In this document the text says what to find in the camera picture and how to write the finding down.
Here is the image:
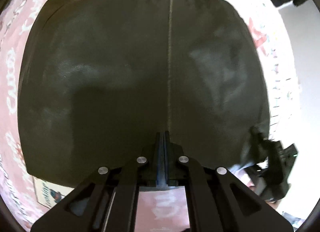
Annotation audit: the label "black leather jacket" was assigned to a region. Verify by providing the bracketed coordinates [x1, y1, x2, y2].
[17, 0, 270, 186]

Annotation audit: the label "pink printed blanket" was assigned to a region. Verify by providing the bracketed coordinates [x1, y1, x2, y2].
[1, 0, 298, 231]

